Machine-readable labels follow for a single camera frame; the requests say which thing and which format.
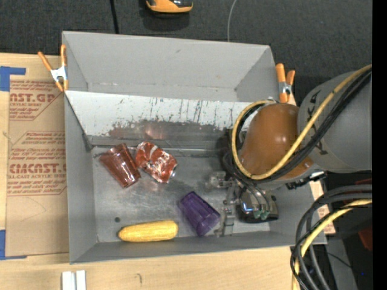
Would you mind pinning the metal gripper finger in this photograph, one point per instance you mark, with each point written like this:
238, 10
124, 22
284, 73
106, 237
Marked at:
228, 219
218, 180

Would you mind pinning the purple clear plastic cup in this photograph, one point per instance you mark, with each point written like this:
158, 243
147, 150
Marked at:
200, 213

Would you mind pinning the crushed red soda can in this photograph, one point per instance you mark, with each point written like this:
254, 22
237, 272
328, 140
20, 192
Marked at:
155, 162

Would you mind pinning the yellow corn cob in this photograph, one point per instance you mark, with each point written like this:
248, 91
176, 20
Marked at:
148, 231

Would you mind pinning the red clear plastic cup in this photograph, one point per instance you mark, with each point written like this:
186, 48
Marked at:
121, 166

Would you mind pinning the grey metal bin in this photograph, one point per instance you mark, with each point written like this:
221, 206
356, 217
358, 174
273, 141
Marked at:
157, 68

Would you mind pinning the brown cardboard board red print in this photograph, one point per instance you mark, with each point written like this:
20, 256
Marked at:
33, 150

